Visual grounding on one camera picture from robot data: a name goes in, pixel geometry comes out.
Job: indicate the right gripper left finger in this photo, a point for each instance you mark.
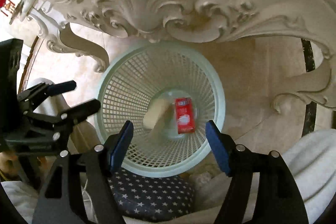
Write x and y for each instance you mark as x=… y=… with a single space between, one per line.
x=73 y=176

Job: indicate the pale green mesh wastebasket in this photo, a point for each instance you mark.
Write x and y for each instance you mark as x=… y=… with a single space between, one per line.
x=168 y=91

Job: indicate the star patterned navy cushion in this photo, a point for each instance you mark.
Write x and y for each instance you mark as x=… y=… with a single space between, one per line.
x=152 y=199

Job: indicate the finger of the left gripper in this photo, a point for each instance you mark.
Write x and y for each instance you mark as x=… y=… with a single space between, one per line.
x=65 y=120
x=33 y=97

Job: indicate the carved cream table frame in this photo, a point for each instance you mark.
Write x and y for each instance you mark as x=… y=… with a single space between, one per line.
x=196 y=21

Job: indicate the long cream cardboard box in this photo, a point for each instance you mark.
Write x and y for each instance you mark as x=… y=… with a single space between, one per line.
x=157 y=110

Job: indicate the red toothpaste box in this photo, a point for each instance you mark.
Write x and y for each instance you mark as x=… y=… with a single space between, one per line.
x=184 y=114

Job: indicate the left hand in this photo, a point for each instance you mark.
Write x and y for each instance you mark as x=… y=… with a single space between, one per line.
x=9 y=172

